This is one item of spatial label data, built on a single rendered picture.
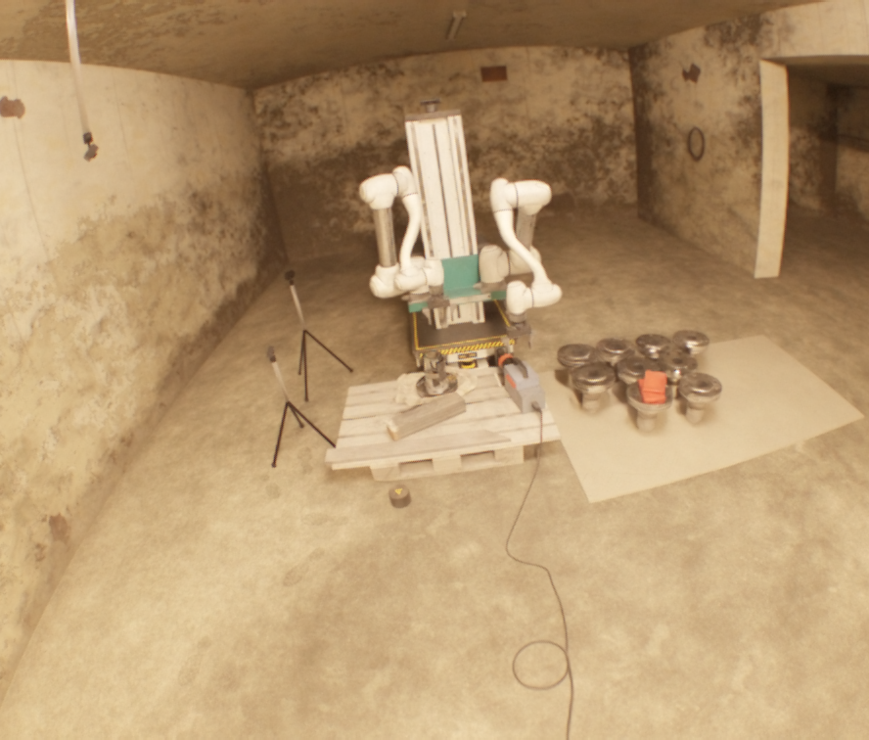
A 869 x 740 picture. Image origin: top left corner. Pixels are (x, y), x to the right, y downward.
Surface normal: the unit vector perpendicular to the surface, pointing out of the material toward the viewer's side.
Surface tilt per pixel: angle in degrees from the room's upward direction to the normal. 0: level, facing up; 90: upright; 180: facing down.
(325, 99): 90
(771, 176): 90
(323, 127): 90
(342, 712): 0
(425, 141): 90
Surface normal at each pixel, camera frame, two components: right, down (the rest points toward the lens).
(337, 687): -0.14, -0.86
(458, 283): 0.07, 0.48
